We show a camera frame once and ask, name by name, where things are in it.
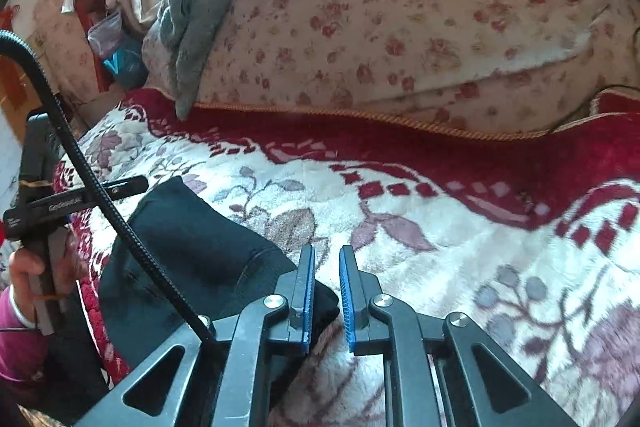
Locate black flexible gooseneck cable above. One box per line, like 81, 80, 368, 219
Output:
0, 28, 219, 346

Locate blue plastic bag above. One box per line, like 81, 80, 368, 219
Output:
102, 48, 148, 91

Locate pink sleeve left forearm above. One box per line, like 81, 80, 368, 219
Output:
0, 286, 66, 417

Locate red white floral blanket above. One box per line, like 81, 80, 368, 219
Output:
79, 89, 639, 426

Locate black pants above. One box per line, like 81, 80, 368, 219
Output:
96, 175, 342, 383

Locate floral pink quilt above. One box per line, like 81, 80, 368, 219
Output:
143, 0, 639, 132

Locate bare left hand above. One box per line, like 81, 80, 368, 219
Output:
8, 231, 89, 327

